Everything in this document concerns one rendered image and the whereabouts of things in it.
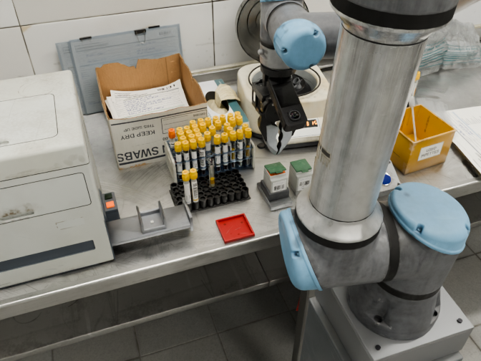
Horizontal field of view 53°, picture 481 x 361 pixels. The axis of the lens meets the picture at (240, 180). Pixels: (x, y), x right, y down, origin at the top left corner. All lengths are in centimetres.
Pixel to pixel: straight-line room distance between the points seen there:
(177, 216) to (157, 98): 46
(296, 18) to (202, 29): 72
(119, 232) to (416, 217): 60
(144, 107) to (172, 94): 9
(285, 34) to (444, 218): 36
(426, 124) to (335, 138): 83
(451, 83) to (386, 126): 119
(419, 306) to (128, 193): 70
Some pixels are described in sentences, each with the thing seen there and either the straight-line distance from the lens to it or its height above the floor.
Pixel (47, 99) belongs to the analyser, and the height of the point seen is 118.
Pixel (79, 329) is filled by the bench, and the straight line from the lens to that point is 171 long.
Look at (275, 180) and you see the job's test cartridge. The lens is 108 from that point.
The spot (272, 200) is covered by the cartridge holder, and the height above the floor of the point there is 89.
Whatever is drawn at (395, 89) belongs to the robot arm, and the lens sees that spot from 51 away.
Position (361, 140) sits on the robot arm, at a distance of 53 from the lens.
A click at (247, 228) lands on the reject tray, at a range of 106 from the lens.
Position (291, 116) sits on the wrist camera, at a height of 115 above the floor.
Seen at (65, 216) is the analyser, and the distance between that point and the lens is 93.
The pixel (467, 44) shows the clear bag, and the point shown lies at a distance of 180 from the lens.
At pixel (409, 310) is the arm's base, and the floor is 101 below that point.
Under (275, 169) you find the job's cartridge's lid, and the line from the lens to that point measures 108.
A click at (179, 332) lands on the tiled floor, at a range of 195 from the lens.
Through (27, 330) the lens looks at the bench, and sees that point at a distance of 176.
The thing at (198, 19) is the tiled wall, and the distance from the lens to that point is 148.
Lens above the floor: 164
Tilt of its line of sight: 40 degrees down
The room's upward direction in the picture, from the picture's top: straight up
